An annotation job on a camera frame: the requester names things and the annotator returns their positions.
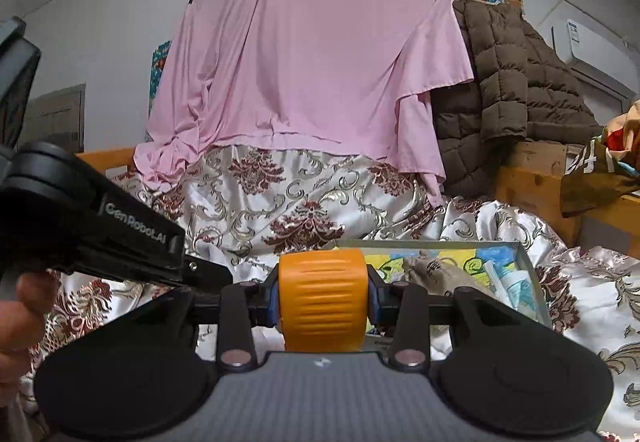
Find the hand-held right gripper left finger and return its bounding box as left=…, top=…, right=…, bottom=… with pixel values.
left=190, top=272, right=281, bottom=370

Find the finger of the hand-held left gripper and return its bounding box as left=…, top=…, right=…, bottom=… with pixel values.
left=182, top=254, right=235, bottom=295

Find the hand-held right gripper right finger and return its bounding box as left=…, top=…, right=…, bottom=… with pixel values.
left=367, top=267, right=495, bottom=371

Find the orange ribbed elastic band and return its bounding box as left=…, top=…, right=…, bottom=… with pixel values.
left=278, top=249, right=370, bottom=353

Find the beige drawstring pouch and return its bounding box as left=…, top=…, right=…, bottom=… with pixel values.
left=402, top=254, right=493, bottom=305

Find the metal tray with cartoon drawing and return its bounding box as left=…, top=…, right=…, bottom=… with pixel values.
left=332, top=239, right=556, bottom=353

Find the white and teal mask packet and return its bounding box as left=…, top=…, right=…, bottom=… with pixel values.
left=482, top=259, right=538, bottom=313

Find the person's left hand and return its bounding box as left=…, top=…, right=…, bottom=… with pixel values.
left=0, top=271, right=58, bottom=405

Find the floral satin blanket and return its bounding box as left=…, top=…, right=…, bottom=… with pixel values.
left=25, top=144, right=640, bottom=442

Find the cardboard box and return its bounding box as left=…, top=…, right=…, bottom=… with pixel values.
left=507, top=141, right=586, bottom=177

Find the pink bed sheet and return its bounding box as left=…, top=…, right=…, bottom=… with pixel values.
left=135, top=0, right=476, bottom=207

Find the brown quilted jacket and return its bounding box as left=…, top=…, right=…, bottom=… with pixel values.
left=430, top=0, right=603, bottom=200

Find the white air conditioner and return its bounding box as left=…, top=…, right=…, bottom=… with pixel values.
left=551, top=19, right=640, bottom=100

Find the grey wall panel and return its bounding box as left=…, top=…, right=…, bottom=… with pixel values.
left=20, top=83, right=87, bottom=153

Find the colourful wall poster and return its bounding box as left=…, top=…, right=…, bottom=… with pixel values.
left=149, top=40, right=172, bottom=143

